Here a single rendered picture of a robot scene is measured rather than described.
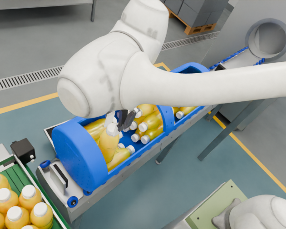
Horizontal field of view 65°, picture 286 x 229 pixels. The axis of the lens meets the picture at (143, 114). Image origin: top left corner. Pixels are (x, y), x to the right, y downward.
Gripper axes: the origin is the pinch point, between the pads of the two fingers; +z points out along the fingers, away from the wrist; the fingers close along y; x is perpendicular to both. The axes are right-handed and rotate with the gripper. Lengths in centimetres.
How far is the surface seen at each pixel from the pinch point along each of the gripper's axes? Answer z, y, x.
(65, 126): 10.4, 13.4, 9.3
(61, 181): 27.1, 2.7, 17.6
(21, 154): 31.3, 23.4, 22.7
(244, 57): 39, 10, -182
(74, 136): 8.2, 7.3, 9.6
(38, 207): 20.7, -2.6, 28.9
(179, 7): 102, 181, -330
